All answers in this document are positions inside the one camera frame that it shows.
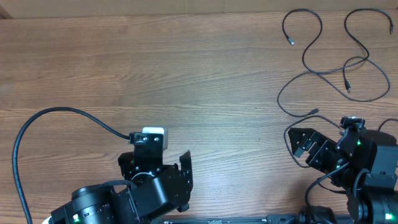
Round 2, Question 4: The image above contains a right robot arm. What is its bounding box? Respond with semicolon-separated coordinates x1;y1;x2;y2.
288;128;397;223

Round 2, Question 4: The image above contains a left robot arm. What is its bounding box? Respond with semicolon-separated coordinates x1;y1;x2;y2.
43;151;193;224

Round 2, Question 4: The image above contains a black USB cable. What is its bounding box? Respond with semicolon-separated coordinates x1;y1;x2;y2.
283;114;398;169

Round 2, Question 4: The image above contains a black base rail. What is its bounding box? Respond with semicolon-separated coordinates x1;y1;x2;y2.
151;207;354;224

